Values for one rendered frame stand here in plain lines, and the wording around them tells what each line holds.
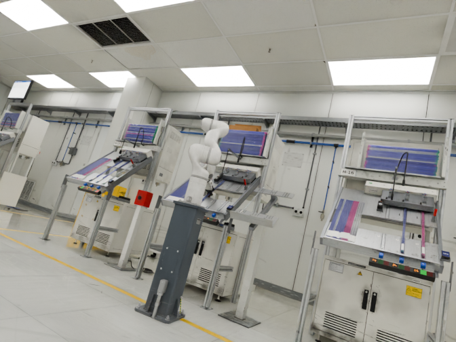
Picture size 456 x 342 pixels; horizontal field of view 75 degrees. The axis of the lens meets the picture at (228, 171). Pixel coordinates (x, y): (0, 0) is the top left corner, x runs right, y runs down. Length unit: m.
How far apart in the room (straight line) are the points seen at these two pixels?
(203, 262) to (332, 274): 1.12
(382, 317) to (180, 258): 1.42
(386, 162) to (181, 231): 1.73
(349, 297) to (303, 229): 1.91
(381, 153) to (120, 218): 2.70
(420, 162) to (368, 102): 2.10
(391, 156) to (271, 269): 2.32
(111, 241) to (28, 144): 3.43
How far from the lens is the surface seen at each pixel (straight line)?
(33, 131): 6.57
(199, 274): 2.86
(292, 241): 4.25
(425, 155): 2.78
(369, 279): 2.46
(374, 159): 2.75
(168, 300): 1.98
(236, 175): 2.91
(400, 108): 4.64
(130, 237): 3.17
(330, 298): 2.49
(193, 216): 1.92
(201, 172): 2.00
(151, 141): 3.79
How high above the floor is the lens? 0.58
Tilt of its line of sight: 11 degrees up
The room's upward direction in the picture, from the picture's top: 15 degrees clockwise
